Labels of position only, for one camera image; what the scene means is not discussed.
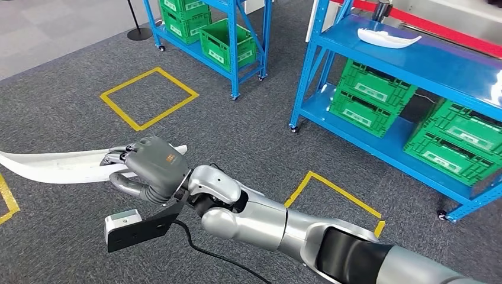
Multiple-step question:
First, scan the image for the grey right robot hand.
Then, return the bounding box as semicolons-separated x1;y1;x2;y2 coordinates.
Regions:
99;135;192;205

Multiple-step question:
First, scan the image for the long curved white plastic part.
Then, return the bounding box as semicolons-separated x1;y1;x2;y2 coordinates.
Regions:
356;27;423;50
0;145;188;185

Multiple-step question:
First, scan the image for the blue steel shelf rack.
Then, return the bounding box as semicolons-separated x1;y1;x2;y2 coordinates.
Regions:
289;0;502;224
142;0;274;101

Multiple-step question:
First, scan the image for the green plastic crate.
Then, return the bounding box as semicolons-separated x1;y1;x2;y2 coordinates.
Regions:
336;59;418;115
159;0;207;12
403;129;502;188
160;4;213;45
198;18;258;74
425;99;502;157
329;90;398;138

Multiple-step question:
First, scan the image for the black stanchion with round base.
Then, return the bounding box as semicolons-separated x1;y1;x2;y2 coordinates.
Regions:
126;0;153;41

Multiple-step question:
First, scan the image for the white table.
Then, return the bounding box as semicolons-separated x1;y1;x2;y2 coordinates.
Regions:
305;0;343;43

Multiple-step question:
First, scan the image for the red barrier belt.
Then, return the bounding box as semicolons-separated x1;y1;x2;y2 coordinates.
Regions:
331;0;502;60

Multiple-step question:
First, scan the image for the black camera bracket plate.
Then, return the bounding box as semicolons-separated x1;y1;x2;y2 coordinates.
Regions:
107;192;189;254

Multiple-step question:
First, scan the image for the black camera cable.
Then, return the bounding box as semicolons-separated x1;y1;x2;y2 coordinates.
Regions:
172;218;272;284

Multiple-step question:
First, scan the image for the black barrier post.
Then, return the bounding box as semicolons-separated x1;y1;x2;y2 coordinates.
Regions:
371;0;393;23

